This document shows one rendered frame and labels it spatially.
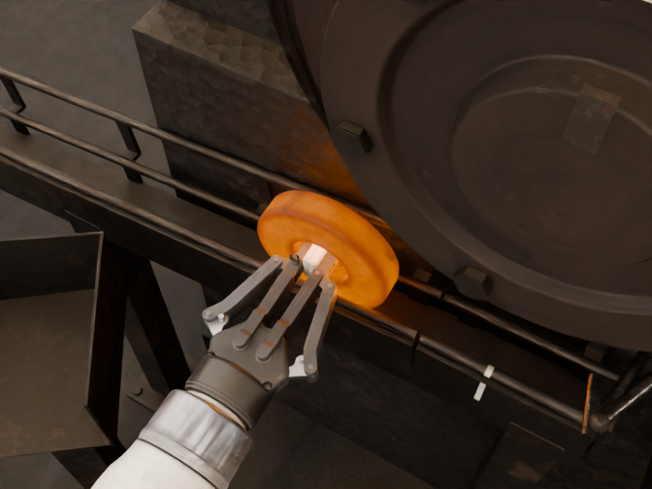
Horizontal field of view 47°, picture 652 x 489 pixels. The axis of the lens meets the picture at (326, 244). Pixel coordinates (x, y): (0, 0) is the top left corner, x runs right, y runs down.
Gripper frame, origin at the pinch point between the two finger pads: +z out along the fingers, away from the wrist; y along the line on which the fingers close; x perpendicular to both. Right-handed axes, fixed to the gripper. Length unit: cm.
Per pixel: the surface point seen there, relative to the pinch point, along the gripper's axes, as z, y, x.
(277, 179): 5.7, -9.5, -1.7
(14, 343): -22.1, -30.4, -14.7
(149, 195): 2.6, -28.4, -13.7
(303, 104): 7.5, -6.5, 10.5
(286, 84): 8.5, -8.9, 11.0
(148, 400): -9, -37, -74
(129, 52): 68, -103, -79
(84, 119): 43, -97, -78
